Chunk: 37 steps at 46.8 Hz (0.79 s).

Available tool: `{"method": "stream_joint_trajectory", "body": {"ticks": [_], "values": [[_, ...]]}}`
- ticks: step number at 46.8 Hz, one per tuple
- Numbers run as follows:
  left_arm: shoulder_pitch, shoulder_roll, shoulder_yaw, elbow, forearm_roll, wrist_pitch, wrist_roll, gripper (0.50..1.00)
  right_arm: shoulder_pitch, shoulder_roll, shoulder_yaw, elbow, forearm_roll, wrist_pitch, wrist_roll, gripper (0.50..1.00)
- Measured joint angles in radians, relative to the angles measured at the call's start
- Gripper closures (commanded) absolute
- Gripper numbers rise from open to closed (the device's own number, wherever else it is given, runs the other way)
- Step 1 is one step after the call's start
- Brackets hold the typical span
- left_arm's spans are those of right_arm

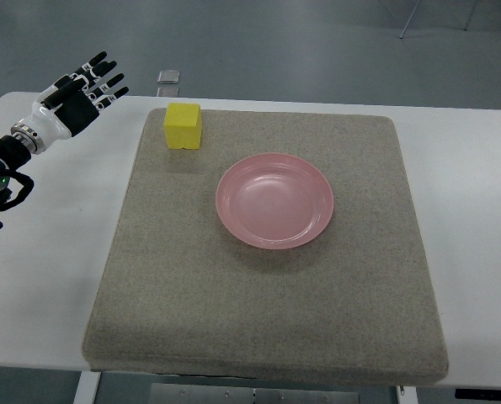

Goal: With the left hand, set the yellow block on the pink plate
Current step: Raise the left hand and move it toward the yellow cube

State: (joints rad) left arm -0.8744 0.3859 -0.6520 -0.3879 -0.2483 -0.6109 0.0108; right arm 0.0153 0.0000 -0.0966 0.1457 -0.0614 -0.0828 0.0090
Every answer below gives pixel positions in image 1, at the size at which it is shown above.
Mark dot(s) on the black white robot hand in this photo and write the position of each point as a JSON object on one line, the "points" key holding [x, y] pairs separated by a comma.
{"points": [[70, 104]]}

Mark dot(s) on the yellow foam block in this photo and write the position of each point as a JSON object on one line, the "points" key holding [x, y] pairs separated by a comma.
{"points": [[183, 126]]}

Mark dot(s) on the pink plate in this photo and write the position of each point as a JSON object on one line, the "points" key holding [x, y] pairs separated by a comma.
{"points": [[274, 201]]}

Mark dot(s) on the clear floor outlet cover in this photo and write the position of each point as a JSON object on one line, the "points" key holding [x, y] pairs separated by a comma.
{"points": [[168, 77]]}

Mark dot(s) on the beige fabric mat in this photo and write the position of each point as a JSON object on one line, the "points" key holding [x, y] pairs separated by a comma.
{"points": [[181, 295]]}

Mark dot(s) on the white table leg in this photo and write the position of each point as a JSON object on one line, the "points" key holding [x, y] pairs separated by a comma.
{"points": [[87, 388]]}

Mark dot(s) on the metal chair legs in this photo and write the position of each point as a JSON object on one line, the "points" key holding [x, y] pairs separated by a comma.
{"points": [[456, 15]]}

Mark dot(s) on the metal bracket under table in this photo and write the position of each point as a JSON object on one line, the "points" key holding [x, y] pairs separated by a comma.
{"points": [[172, 393]]}

